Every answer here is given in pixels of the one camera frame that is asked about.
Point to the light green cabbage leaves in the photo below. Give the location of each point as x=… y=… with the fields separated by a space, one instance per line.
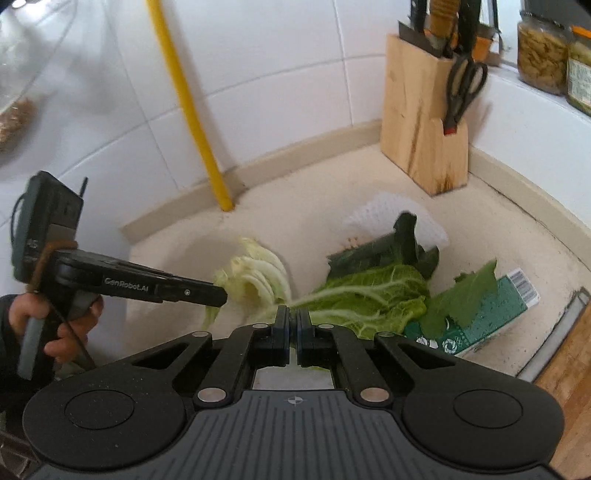
x=375 y=300

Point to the wooden handled knife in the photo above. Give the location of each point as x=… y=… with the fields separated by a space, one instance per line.
x=443 y=16

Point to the pale cabbage strips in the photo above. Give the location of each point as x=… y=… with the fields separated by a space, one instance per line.
x=257 y=281

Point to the yellow vertical pipe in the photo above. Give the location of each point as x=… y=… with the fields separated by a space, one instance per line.
x=185 y=100

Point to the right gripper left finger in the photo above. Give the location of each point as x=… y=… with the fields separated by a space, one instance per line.
x=248 y=349

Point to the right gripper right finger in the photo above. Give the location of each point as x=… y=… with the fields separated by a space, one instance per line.
x=337 y=349

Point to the wooden knife block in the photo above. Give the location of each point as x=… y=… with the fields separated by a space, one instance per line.
x=415 y=105

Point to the wooden cutting board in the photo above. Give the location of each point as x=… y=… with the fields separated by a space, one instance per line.
x=561 y=366

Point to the pickle jar dark lid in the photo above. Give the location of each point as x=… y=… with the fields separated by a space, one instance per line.
x=542 y=53

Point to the dark bok choy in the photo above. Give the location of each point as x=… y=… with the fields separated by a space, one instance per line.
x=400 y=247

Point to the small green leaf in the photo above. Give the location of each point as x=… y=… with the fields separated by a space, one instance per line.
x=460 y=303

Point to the orange bowl on sill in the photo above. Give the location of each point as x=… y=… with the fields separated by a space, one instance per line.
x=488 y=45

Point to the green white carton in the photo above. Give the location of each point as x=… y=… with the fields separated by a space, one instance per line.
x=515 y=295

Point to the pickle jar orange lid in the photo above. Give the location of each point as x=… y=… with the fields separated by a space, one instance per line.
x=579 y=70

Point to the person's left hand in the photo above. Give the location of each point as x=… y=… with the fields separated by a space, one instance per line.
x=66 y=342

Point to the black kitchen scissors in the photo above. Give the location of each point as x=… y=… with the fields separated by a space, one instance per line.
x=466 y=80

